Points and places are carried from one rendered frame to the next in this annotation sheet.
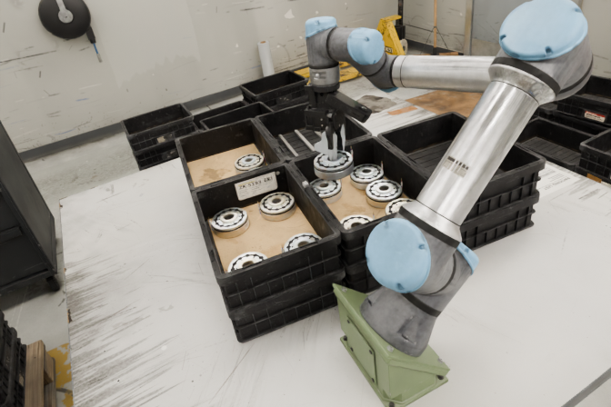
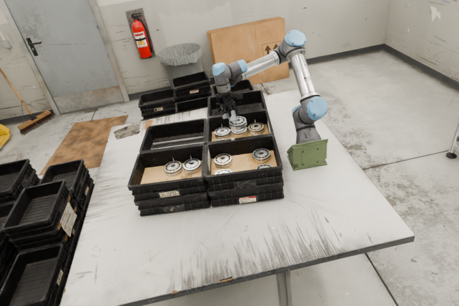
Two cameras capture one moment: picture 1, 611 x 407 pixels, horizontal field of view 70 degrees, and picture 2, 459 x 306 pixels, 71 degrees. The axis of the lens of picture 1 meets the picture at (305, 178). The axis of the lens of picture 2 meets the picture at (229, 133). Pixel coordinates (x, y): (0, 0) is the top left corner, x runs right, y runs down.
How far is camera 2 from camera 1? 1.60 m
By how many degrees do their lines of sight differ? 58
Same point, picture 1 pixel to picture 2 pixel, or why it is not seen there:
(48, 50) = not seen: outside the picture
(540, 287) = (291, 123)
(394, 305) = (311, 131)
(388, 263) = (320, 109)
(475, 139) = (305, 70)
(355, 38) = (242, 64)
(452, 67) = (261, 63)
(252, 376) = (300, 197)
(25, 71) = not seen: outside the picture
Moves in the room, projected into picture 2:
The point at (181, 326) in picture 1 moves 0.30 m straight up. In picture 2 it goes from (262, 221) to (256, 176)
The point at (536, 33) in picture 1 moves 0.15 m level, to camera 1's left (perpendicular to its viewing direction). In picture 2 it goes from (299, 39) to (297, 48)
